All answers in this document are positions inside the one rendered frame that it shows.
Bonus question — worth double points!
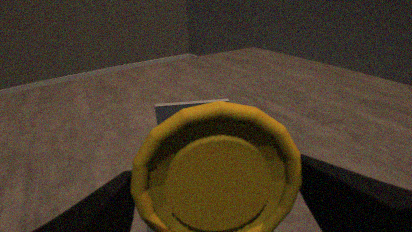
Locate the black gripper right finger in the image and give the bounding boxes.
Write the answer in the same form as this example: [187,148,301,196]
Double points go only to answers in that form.
[300,154,412,232]

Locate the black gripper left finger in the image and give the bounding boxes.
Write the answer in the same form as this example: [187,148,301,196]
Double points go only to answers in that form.
[33,171,135,232]

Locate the tan dish rack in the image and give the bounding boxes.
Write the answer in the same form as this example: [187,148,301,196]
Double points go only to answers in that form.
[154,99,229,126]

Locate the yellow round plate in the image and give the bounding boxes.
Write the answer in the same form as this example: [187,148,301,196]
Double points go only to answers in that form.
[130,101,302,232]

